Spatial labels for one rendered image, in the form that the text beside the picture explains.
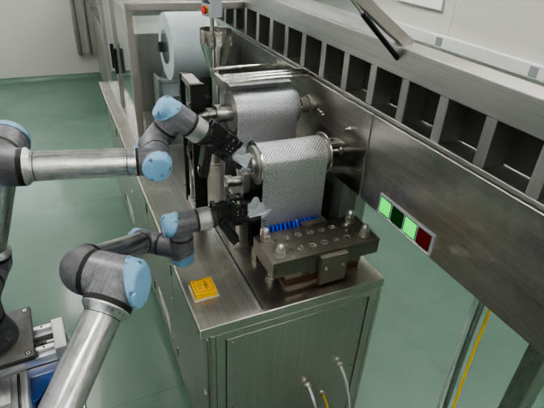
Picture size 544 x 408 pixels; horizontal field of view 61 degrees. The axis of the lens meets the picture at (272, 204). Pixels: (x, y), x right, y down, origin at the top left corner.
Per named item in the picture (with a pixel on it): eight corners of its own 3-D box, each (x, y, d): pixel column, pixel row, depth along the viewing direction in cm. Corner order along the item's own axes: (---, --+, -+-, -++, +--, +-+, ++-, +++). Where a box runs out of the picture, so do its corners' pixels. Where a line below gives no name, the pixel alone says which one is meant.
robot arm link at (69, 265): (32, 291, 109) (135, 252, 157) (73, 301, 107) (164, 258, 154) (36, 244, 107) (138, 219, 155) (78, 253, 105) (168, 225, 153)
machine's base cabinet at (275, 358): (117, 190, 375) (102, 87, 330) (194, 178, 399) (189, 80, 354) (213, 490, 181) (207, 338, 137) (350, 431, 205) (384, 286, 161)
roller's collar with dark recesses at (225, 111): (212, 119, 168) (211, 102, 164) (227, 117, 170) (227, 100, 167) (218, 125, 163) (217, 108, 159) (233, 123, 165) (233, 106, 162)
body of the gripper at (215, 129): (245, 144, 139) (216, 124, 132) (228, 166, 141) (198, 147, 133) (236, 135, 145) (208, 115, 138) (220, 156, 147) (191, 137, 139)
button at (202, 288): (189, 286, 149) (189, 281, 148) (210, 282, 152) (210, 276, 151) (196, 300, 144) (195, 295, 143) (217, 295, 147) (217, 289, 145)
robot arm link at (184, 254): (167, 251, 156) (165, 224, 150) (198, 257, 154) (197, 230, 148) (157, 265, 150) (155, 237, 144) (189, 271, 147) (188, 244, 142)
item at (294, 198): (261, 228, 159) (262, 182, 149) (320, 216, 167) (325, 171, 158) (261, 229, 158) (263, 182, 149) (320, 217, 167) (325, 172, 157)
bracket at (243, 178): (227, 243, 171) (227, 170, 155) (244, 239, 173) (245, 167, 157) (232, 250, 167) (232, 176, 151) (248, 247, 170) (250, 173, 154)
